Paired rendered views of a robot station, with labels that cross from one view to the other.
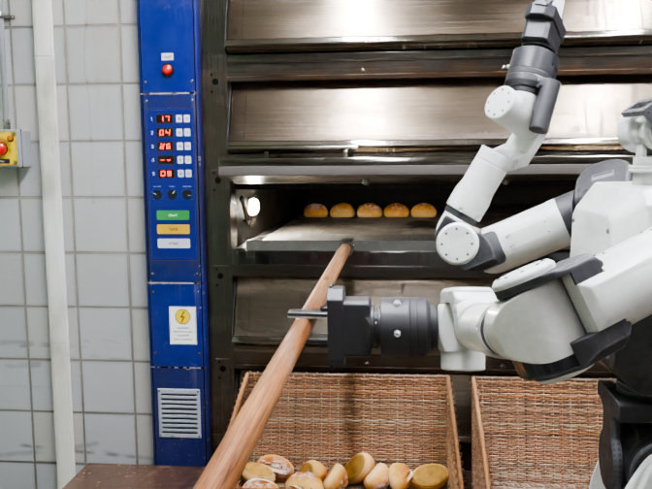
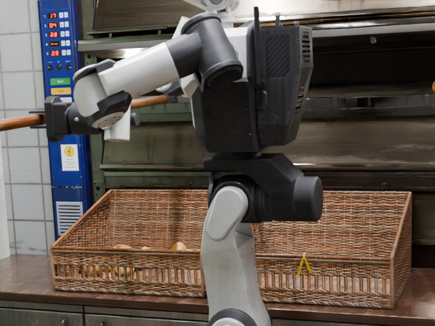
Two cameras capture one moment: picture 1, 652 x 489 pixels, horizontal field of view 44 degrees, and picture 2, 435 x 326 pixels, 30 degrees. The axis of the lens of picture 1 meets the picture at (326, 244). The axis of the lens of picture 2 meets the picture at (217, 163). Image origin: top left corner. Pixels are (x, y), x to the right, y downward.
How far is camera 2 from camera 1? 1.28 m
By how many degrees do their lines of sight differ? 14
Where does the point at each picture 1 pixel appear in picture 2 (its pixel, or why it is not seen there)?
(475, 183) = not seen: hidden behind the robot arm
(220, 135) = (89, 25)
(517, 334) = (80, 101)
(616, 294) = (114, 77)
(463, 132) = (244, 13)
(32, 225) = not seen: outside the picture
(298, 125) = (137, 15)
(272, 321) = (127, 154)
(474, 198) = not seen: hidden behind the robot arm
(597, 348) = (107, 105)
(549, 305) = (90, 85)
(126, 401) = (39, 211)
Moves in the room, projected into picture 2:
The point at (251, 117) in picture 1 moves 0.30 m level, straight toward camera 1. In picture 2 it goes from (108, 11) to (83, 7)
